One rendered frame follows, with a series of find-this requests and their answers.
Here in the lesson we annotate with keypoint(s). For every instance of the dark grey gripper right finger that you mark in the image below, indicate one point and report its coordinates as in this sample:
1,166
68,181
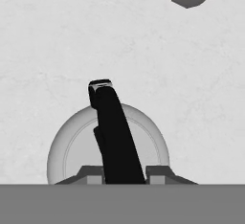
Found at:
159,175

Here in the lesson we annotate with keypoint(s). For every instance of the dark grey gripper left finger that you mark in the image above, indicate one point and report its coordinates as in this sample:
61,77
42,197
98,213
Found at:
89,176

